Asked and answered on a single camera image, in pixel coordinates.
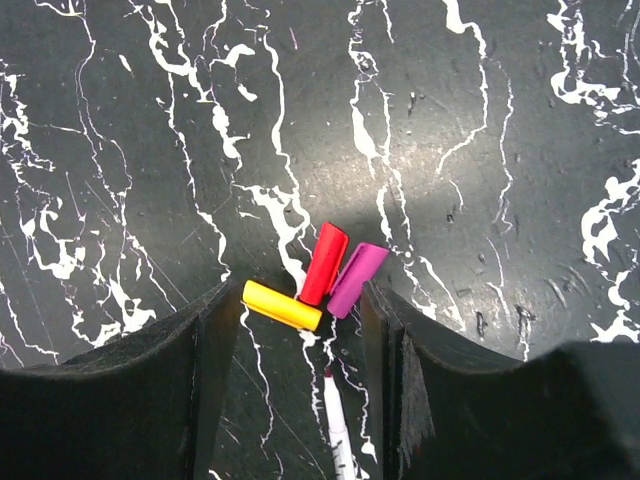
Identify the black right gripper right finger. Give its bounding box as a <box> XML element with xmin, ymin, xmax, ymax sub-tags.
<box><xmin>360</xmin><ymin>282</ymin><xmax>639</xmax><ymax>479</ymax></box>

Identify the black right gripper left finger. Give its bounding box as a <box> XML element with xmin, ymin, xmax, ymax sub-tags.
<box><xmin>1</xmin><ymin>281</ymin><xmax>240</xmax><ymax>479</ymax></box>

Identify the yellow pen cap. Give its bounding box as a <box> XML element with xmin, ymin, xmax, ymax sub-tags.
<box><xmin>242</xmin><ymin>280</ymin><xmax>322</xmax><ymax>331</ymax></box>

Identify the red pen cap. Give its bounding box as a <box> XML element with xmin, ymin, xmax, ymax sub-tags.
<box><xmin>300</xmin><ymin>222</ymin><xmax>349</xmax><ymax>306</ymax></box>

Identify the white pen purple end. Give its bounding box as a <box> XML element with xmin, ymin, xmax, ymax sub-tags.
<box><xmin>323</xmin><ymin>369</ymin><xmax>356</xmax><ymax>480</ymax></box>

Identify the purple pen cap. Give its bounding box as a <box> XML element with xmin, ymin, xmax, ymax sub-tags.
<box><xmin>327</xmin><ymin>242</ymin><xmax>389</xmax><ymax>319</ymax></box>

